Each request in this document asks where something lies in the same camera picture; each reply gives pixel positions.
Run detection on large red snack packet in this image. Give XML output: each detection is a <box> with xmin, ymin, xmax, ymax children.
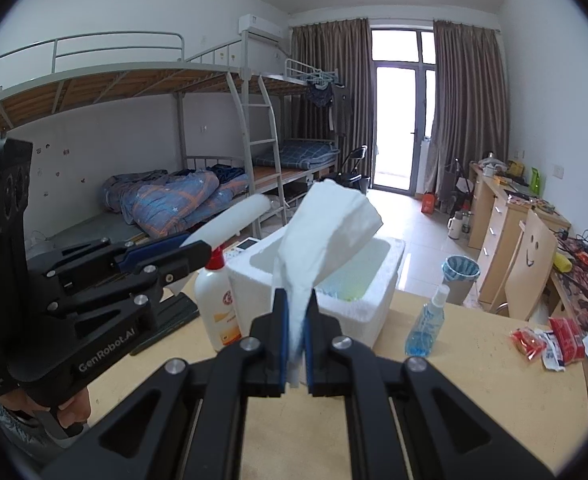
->
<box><xmin>549</xmin><ymin>316</ymin><xmax>586</xmax><ymax>365</ymax></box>

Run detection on black smartphone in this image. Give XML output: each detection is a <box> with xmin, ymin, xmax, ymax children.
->
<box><xmin>131</xmin><ymin>294</ymin><xmax>201</xmax><ymax>356</ymax></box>

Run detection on hanging dark clothes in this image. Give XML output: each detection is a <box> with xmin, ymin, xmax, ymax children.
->
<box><xmin>304</xmin><ymin>80</ymin><xmax>347</xmax><ymax>133</ymax></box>

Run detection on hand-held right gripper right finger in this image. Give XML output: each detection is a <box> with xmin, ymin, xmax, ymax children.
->
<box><xmin>306</xmin><ymin>289</ymin><xmax>557</xmax><ymax>480</ymax></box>

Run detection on white thermos jug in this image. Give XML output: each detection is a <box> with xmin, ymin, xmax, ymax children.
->
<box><xmin>446</xmin><ymin>210</ymin><xmax>470</xmax><ymax>241</ymax></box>

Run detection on metal bunk bed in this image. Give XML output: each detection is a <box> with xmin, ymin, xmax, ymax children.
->
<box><xmin>0</xmin><ymin>31</ymin><xmax>347</xmax><ymax>241</ymax></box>

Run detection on blue spray bottle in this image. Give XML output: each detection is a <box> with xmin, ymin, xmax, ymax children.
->
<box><xmin>405</xmin><ymin>284</ymin><xmax>451</xmax><ymax>358</ymax></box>

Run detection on glass balcony door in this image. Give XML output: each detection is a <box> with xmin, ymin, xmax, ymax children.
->
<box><xmin>369</xmin><ymin>27</ymin><xmax>437</xmax><ymax>193</ymax></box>

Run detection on wooden smiley face chair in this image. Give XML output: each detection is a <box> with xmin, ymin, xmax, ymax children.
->
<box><xmin>489</xmin><ymin>207</ymin><xmax>559</xmax><ymax>321</ymax></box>

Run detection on brown curtain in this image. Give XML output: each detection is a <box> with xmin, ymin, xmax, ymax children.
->
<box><xmin>431</xmin><ymin>20</ymin><xmax>510</xmax><ymax>206</ymax></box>
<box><xmin>291</xmin><ymin>18</ymin><xmax>372</xmax><ymax>181</ymax></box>

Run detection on blue patterned quilt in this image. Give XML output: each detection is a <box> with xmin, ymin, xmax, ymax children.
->
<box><xmin>102</xmin><ymin>169</ymin><xmax>249</xmax><ymax>238</ymax></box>

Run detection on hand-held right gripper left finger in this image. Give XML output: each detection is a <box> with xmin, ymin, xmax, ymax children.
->
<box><xmin>38</xmin><ymin>287</ymin><xmax>289</xmax><ymax>480</ymax></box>

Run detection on white remote control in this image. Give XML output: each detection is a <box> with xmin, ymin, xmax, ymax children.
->
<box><xmin>226</xmin><ymin>237</ymin><xmax>261</xmax><ymax>263</ymax></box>

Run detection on white lotion pump bottle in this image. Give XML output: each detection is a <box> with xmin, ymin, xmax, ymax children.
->
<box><xmin>194</xmin><ymin>247</ymin><xmax>242</xmax><ymax>353</ymax></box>

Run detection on wooden desk with drawers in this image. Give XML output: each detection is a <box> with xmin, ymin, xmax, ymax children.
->
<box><xmin>469</xmin><ymin>160</ymin><xmax>572</xmax><ymax>306</ymax></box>

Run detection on person's left forearm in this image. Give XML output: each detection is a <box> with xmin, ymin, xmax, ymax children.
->
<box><xmin>0</xmin><ymin>400</ymin><xmax>54</xmax><ymax>461</ymax></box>

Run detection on patterned desk cloth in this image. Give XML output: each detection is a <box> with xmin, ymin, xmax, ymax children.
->
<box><xmin>549</xmin><ymin>230</ymin><xmax>588</xmax><ymax>331</ymax></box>

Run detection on blue plaid bedding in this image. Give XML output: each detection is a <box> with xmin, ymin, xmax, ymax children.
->
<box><xmin>251</xmin><ymin>140</ymin><xmax>341</xmax><ymax>171</ymax></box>

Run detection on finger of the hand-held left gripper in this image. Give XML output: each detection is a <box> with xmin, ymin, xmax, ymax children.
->
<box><xmin>141</xmin><ymin>240</ymin><xmax>211</xmax><ymax>291</ymax></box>
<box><xmin>114</xmin><ymin>232</ymin><xmax>195</xmax><ymax>273</ymax></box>

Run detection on white air conditioner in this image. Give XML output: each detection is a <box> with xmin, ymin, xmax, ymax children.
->
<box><xmin>239</xmin><ymin>13</ymin><xmax>285</xmax><ymax>41</ymax></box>

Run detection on small red snack packet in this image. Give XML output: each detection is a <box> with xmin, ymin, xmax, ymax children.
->
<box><xmin>511</xmin><ymin>326</ymin><xmax>545</xmax><ymax>361</ymax></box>

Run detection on blue striped waste bin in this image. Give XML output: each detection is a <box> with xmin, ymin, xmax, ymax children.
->
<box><xmin>441</xmin><ymin>255</ymin><xmax>481</xmax><ymax>306</ymax></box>

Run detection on black folding chair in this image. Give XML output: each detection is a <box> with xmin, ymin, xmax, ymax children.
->
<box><xmin>331</xmin><ymin>145</ymin><xmax>369</xmax><ymax>191</ymax></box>

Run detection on white tissue paper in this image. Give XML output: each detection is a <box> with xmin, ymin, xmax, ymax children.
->
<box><xmin>273</xmin><ymin>178</ymin><xmax>383</xmax><ymax>388</ymax></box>

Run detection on white foam box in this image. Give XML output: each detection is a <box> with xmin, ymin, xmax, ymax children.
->
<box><xmin>226</xmin><ymin>230</ymin><xmax>405</xmax><ymax>348</ymax></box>

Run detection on white foam tube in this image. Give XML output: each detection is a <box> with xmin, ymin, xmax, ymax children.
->
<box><xmin>180</xmin><ymin>195</ymin><xmax>275</xmax><ymax>249</ymax></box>

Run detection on person's left hand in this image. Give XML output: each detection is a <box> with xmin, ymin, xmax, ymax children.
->
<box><xmin>0</xmin><ymin>385</ymin><xmax>93</xmax><ymax>431</ymax></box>

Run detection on white torn wrapper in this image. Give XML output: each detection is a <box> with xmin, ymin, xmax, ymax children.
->
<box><xmin>539</xmin><ymin>330</ymin><xmax>567</xmax><ymax>372</ymax></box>

